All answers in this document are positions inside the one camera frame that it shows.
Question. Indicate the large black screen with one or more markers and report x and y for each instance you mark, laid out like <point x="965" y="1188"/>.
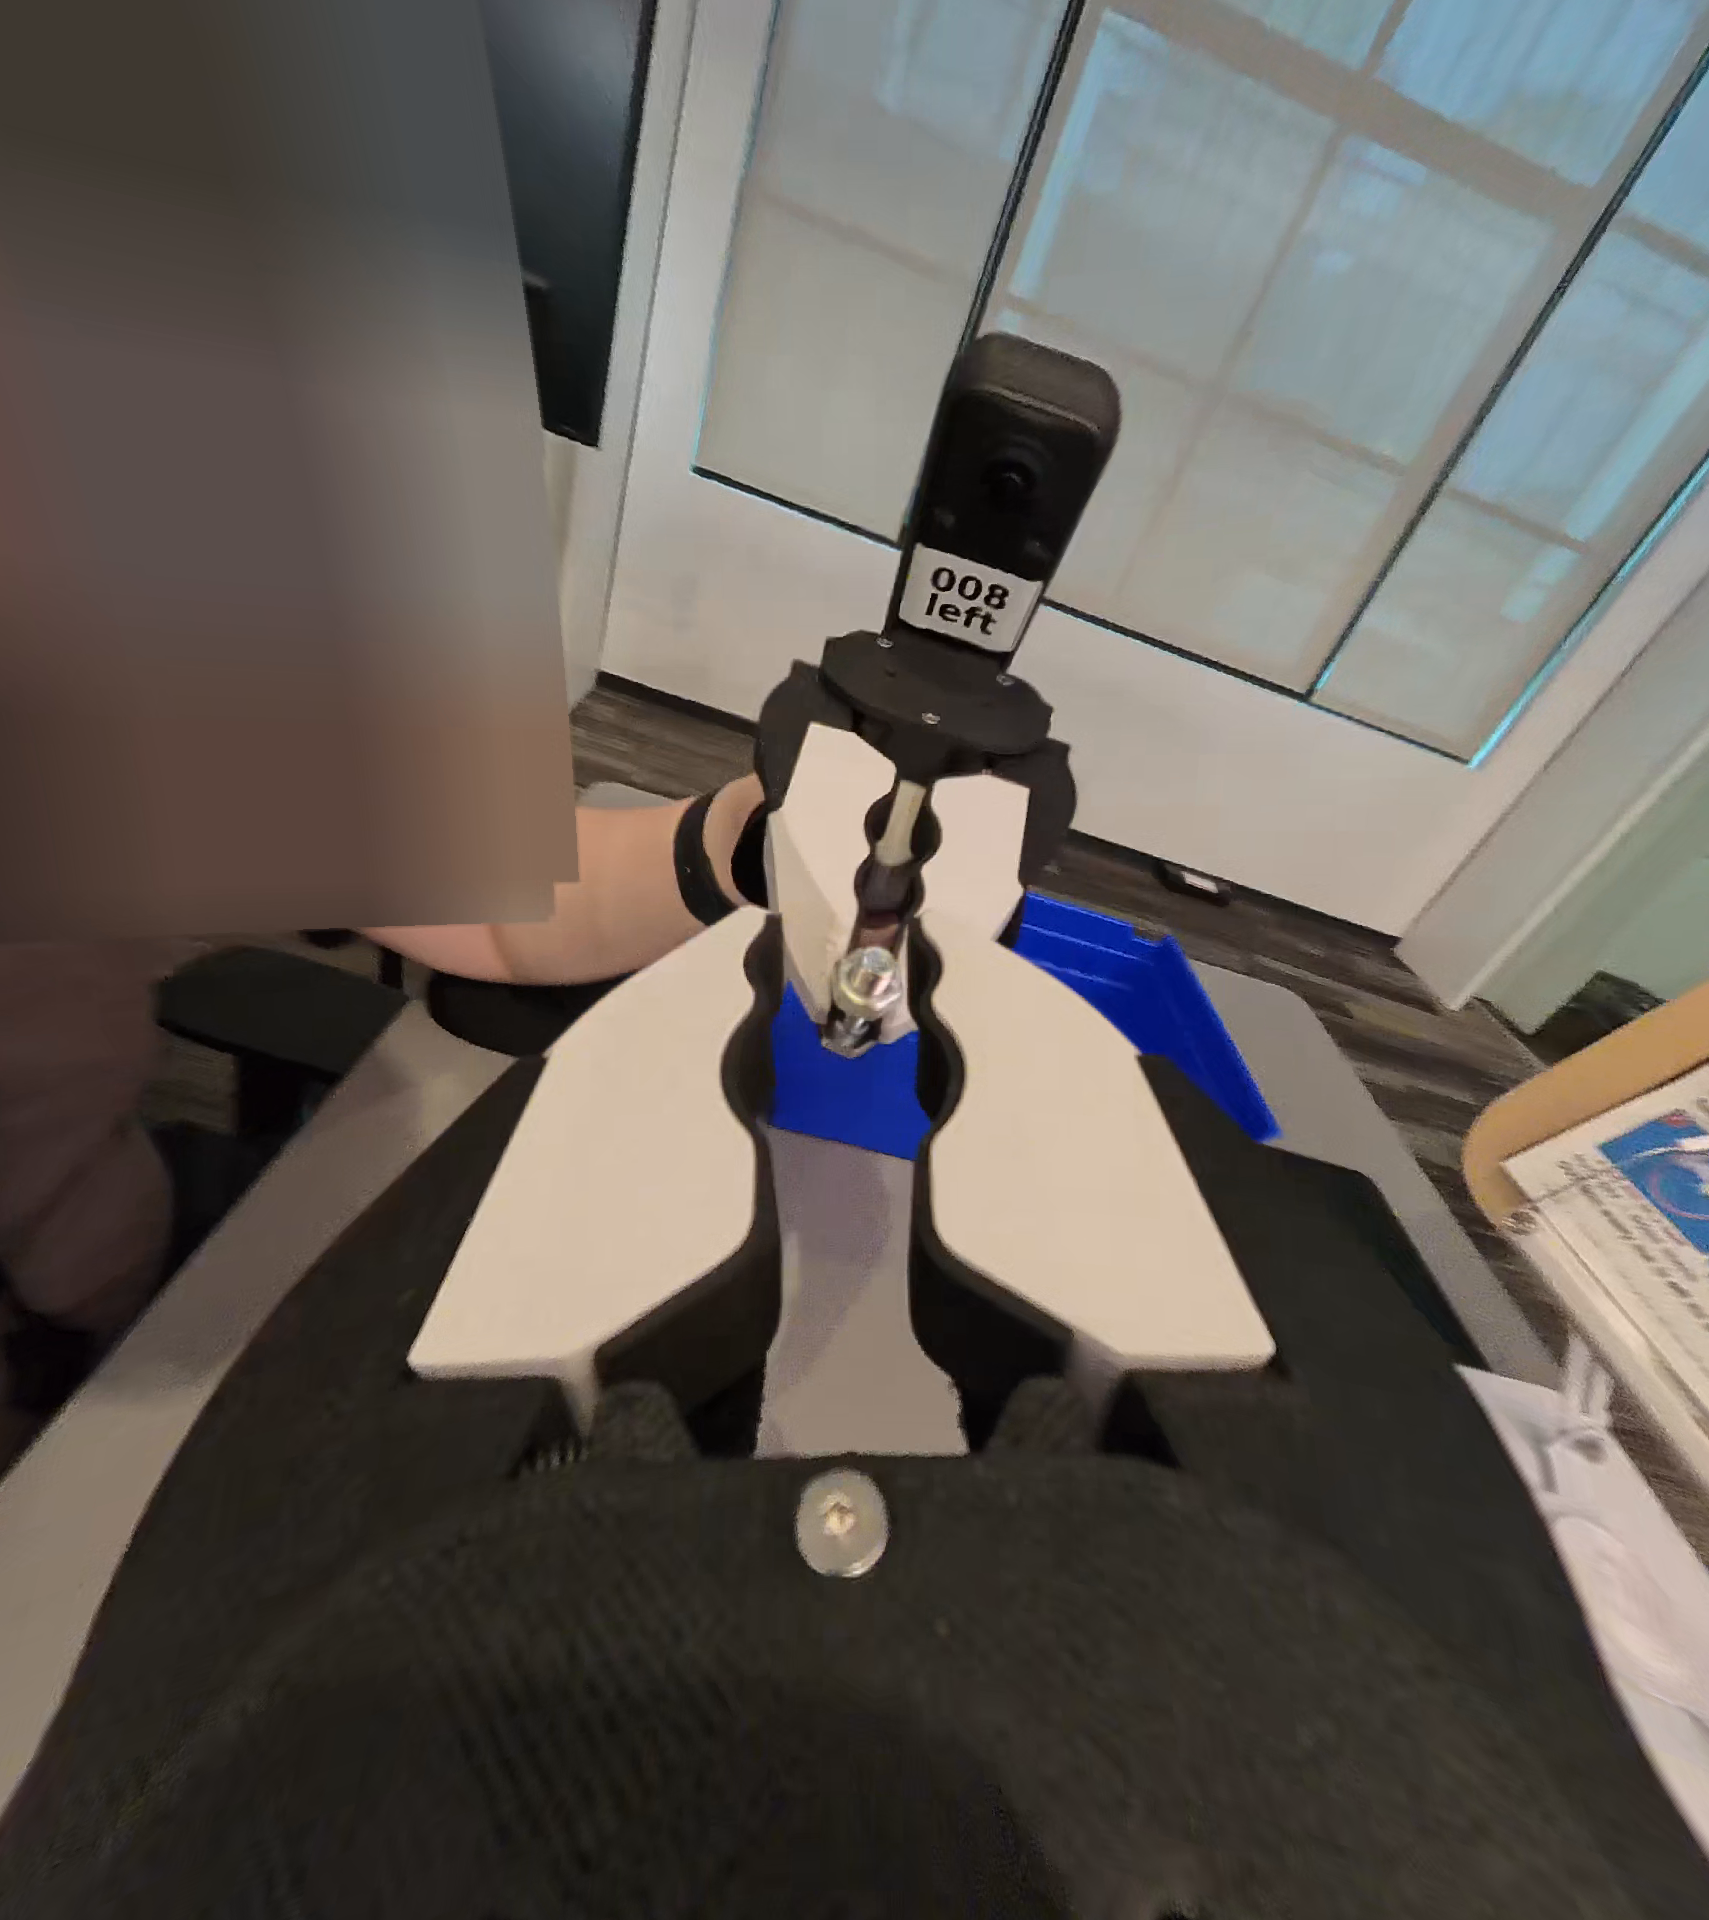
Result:
<point x="591" y="227"/>

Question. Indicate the black floor box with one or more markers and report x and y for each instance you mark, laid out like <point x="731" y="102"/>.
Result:
<point x="1193" y="880"/>

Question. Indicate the blue plastic bin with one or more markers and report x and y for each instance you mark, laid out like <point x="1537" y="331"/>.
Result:
<point x="1139" y="1005"/>

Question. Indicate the person's left hand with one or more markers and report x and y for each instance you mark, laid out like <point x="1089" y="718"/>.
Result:
<point x="729" y="858"/>

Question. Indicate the black chair armrest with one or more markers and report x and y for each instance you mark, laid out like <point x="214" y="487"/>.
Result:
<point x="283" y="997"/>

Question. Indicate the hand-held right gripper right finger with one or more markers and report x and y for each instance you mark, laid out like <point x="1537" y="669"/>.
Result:
<point x="1079" y="1200"/>

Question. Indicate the large window with blinds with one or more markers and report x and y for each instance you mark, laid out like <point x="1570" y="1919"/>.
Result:
<point x="1243" y="300"/>

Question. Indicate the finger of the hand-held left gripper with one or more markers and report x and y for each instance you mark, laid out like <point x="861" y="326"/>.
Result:
<point x="817" y="856"/>
<point x="981" y="856"/>

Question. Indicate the wooden board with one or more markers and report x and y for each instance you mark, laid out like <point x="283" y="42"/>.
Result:
<point x="1588" y="1073"/>

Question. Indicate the person's left forearm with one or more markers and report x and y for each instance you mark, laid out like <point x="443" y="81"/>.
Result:
<point x="627" y="884"/>

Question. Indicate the printed instruction sheet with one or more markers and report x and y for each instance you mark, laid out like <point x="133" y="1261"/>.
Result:
<point x="1694" y="1200"/>

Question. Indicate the white document stand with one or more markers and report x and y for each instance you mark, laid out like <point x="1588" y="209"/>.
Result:
<point x="1618" y="1576"/>

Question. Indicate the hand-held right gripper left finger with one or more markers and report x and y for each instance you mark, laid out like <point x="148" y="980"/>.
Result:
<point x="600" y="1170"/>

